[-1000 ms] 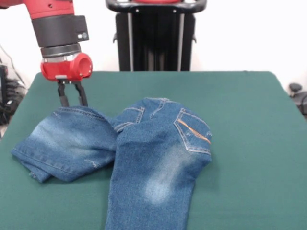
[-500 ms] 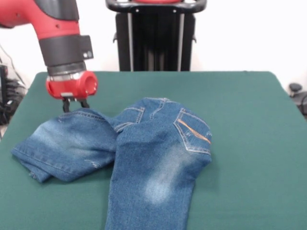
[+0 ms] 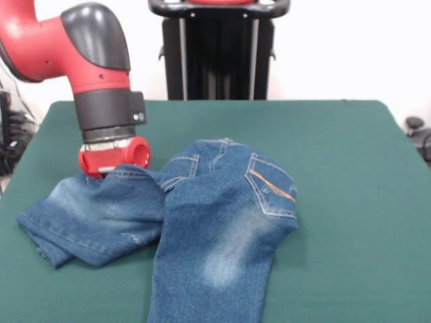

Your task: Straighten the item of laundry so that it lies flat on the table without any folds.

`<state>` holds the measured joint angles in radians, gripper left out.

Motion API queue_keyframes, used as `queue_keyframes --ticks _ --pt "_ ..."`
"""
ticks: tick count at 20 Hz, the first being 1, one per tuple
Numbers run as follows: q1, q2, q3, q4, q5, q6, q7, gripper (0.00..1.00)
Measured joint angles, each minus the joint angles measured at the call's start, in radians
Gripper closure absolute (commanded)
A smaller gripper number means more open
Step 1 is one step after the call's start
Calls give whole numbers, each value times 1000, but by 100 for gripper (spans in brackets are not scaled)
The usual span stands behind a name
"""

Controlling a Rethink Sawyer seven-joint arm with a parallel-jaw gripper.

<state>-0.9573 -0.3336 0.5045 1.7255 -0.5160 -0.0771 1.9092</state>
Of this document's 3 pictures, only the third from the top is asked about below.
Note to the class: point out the black equipment box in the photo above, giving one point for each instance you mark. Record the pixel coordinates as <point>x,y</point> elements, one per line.
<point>4,107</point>

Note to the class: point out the dark green table cloth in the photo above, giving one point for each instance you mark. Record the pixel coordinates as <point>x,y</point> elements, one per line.
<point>336,235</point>

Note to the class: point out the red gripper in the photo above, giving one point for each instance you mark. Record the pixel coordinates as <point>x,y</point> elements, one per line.
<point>114,158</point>

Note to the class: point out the blue denim jeans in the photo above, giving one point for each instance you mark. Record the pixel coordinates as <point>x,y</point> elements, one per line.
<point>208,228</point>

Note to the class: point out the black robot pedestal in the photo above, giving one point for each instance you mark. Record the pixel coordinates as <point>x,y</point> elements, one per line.
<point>219,50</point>

